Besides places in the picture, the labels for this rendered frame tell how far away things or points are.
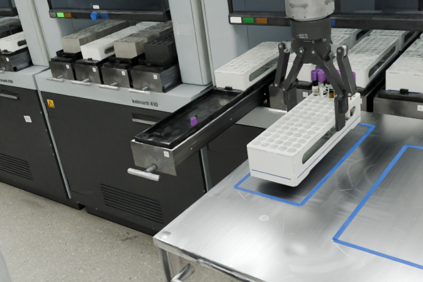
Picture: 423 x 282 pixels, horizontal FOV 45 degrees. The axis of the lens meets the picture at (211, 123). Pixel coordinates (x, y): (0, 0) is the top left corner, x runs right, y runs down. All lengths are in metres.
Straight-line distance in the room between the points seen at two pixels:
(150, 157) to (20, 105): 1.31
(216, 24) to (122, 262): 1.09
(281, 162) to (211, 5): 0.82
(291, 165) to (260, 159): 0.06
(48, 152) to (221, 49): 1.12
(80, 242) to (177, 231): 1.54
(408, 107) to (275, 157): 0.52
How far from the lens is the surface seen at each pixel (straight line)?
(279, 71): 1.04
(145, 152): 1.24
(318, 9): 0.94
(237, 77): 1.43
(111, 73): 1.89
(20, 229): 2.64
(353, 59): 1.46
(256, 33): 1.71
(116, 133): 2.01
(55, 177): 2.52
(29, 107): 2.41
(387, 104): 1.35
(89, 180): 2.31
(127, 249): 2.27
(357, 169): 1.01
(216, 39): 1.64
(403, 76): 1.35
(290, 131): 0.98
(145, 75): 1.77
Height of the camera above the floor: 1.33
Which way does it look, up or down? 24 degrees down
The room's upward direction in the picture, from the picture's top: 8 degrees counter-clockwise
